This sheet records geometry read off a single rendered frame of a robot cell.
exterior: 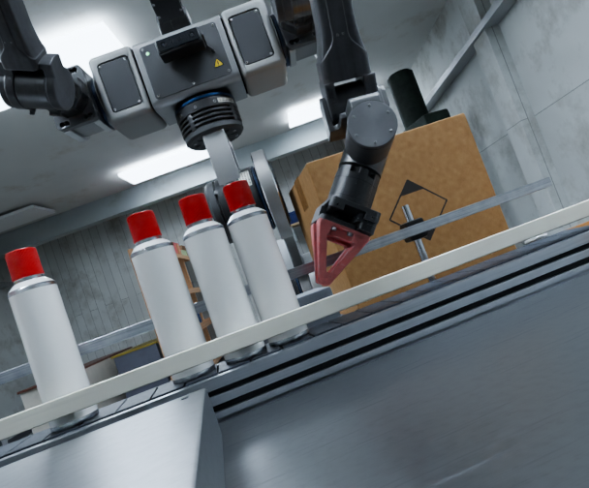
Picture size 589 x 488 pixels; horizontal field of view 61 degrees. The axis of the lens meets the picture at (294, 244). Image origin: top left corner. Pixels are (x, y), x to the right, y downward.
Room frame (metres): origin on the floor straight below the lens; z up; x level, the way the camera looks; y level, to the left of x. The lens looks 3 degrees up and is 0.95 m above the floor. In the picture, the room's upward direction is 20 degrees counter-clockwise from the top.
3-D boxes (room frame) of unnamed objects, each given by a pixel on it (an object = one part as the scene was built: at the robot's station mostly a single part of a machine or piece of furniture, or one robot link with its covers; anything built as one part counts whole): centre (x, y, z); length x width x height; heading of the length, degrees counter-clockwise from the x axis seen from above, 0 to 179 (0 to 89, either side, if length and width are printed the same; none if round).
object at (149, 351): (7.73, 2.63, 0.36); 1.34 x 0.69 x 0.72; 0
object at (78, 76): (0.97, 0.33, 1.45); 0.09 x 0.08 x 0.12; 90
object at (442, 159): (0.96, -0.19, 0.99); 0.30 x 0.24 x 0.27; 99
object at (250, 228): (0.62, 0.05, 0.98); 0.05 x 0.05 x 0.20
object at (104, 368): (7.28, 3.48, 0.37); 2.24 x 0.69 x 0.73; 0
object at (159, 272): (0.60, 0.16, 0.98); 0.05 x 0.05 x 0.20
